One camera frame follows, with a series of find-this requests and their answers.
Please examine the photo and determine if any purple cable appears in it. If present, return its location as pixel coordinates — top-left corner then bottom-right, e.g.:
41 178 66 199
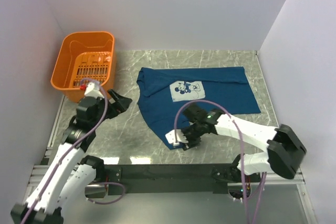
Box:
174 100 267 224
18 77 127 224

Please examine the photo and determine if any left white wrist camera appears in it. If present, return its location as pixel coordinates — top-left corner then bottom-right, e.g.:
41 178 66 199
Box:
79 82 104 99

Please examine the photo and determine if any blue mickey mouse t-shirt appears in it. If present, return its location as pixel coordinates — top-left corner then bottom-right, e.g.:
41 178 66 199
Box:
137 67 260 150

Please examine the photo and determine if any orange plastic basket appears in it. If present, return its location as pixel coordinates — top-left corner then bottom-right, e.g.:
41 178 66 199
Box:
50 31 117 103

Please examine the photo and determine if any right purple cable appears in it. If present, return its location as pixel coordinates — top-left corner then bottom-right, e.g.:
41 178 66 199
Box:
174 100 267 224

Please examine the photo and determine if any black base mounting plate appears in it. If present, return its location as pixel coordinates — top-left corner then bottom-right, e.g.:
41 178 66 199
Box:
94 164 241 194

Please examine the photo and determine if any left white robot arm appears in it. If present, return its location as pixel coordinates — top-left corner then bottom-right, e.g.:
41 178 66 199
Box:
10 89 132 223

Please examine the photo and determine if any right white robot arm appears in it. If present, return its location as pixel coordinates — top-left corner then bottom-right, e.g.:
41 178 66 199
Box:
181 103 307 182

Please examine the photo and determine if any aluminium frame rail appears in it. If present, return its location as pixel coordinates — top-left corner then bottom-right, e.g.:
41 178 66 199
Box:
15 95 318 224

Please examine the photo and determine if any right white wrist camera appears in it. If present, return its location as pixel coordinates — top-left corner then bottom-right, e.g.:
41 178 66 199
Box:
165 129 188 147

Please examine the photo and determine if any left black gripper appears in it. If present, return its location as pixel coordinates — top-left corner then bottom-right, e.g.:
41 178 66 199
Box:
91 88 132 129

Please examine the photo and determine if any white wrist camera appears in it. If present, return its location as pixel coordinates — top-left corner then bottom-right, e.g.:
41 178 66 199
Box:
79 82 104 99
165 129 188 147

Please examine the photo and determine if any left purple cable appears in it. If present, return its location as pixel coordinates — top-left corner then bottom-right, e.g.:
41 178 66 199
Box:
18 77 127 224

